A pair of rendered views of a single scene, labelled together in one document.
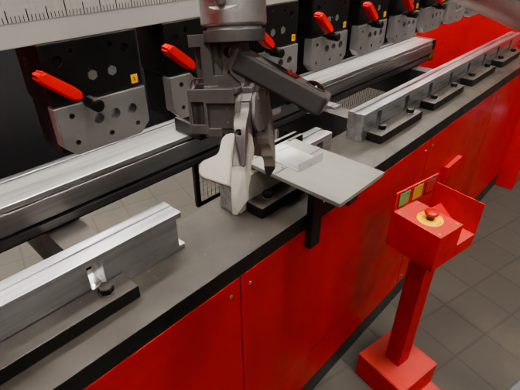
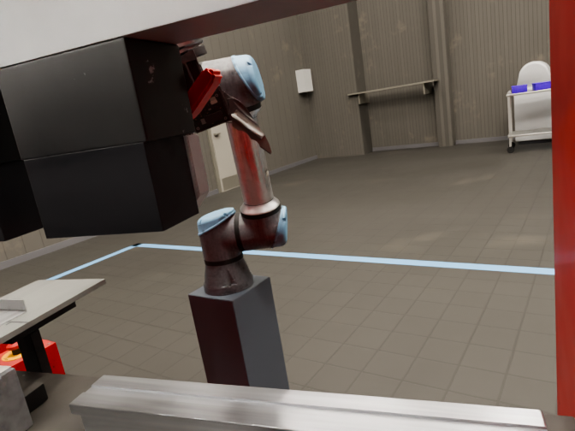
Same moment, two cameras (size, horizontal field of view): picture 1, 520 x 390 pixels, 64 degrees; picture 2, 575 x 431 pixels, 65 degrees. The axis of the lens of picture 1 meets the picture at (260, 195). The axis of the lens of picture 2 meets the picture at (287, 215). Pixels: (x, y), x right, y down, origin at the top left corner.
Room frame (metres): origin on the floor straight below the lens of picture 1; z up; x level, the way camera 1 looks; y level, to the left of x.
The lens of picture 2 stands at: (0.66, 0.75, 1.26)
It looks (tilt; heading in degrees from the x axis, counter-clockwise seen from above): 13 degrees down; 249
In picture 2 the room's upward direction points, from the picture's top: 9 degrees counter-clockwise
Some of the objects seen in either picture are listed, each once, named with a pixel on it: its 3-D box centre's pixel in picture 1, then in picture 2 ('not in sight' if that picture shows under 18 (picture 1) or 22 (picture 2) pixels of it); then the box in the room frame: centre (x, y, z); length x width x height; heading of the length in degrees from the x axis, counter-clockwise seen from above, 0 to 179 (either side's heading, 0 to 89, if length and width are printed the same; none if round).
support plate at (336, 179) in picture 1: (314, 169); (13, 311); (0.86, -0.13, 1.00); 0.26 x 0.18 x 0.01; 47
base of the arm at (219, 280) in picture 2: not in sight; (226, 269); (0.38, -0.52, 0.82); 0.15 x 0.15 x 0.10
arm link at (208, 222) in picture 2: not in sight; (221, 233); (0.38, -0.52, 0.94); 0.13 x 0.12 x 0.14; 152
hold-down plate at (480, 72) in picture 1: (478, 74); not in sight; (1.94, -1.02, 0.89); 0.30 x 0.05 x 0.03; 137
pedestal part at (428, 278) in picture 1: (410, 306); not in sight; (0.99, -0.51, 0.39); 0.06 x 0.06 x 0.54; 36
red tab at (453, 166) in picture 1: (451, 168); not in sight; (1.60, -0.83, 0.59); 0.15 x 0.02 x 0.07; 137
